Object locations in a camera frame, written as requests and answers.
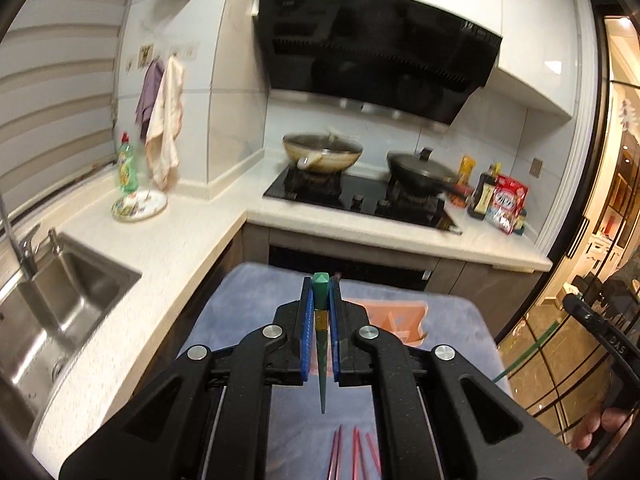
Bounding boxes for black gas stove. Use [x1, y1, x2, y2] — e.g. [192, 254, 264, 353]
[262, 164, 463, 235]

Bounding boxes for black built-in appliance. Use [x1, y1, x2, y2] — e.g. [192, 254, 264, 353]
[269, 245, 431, 291]

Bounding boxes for yellow packet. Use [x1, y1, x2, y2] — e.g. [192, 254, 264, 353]
[457, 155, 477, 186]

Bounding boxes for green chopstick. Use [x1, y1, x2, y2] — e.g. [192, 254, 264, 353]
[311, 271, 332, 415]

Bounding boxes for black wok with lid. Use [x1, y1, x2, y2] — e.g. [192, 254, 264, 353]
[386, 147, 468, 201]

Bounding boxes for person's right hand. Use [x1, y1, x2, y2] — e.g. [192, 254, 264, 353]
[571, 406, 640, 456]

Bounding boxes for chrome faucet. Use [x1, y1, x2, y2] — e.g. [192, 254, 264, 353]
[0, 195, 42, 281]

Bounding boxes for blue-grey fleece mat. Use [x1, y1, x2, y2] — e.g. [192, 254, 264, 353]
[192, 261, 513, 480]

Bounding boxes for dark soy sauce bottle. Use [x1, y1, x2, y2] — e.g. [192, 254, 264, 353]
[467, 162, 502, 220]

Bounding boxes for black framed glass door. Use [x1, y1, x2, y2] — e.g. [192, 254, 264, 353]
[500, 0, 640, 461]

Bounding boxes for grey base cabinet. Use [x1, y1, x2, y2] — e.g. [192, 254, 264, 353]
[242, 225, 546, 321]

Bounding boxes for green dish soap bottle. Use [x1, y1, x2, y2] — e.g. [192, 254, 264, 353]
[116, 131, 139, 196]

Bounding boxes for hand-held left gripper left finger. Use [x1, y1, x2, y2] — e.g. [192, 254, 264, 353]
[59, 276, 313, 480]

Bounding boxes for red cereal bag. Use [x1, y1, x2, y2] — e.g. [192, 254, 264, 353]
[484, 174, 530, 236]

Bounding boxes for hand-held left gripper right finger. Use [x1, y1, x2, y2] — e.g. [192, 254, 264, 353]
[330, 276, 588, 480]

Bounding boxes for cream towel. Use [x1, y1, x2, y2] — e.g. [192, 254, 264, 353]
[144, 55, 186, 191]

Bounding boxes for red chopstick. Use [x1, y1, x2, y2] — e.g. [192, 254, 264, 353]
[365, 431, 383, 480]
[351, 426, 363, 480]
[326, 424, 344, 480]

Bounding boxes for black range hood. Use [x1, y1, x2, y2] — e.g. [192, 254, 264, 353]
[251, 0, 503, 126]

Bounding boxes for steel sink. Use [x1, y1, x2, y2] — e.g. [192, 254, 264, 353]
[0, 232, 143, 431]

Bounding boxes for white window blinds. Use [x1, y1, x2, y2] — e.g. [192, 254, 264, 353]
[0, 0, 133, 211]

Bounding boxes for beige wok with glass lid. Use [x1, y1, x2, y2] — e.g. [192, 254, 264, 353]
[282, 130, 364, 173]

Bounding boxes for patterned plate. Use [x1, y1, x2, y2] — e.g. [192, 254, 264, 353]
[111, 190, 168, 222]

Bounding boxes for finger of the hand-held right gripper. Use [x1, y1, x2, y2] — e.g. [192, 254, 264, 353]
[562, 291, 640, 362]

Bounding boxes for pink perforated plastic basket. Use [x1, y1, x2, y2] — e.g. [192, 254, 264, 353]
[342, 296, 430, 348]

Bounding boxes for purple cloth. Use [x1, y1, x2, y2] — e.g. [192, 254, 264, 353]
[136, 59, 166, 143]

